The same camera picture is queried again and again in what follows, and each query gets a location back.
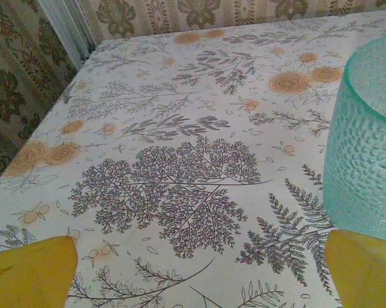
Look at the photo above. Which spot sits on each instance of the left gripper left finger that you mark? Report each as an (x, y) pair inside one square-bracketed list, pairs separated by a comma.
[(29, 276)]

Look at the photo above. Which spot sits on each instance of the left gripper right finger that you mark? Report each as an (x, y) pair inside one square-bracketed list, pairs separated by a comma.
[(366, 276)]

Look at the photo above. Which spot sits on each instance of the teal textured glass cup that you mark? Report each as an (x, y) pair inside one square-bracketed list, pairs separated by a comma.
[(363, 144)]

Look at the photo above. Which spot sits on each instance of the aluminium corner post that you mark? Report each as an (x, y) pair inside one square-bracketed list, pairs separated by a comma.
[(68, 29)]

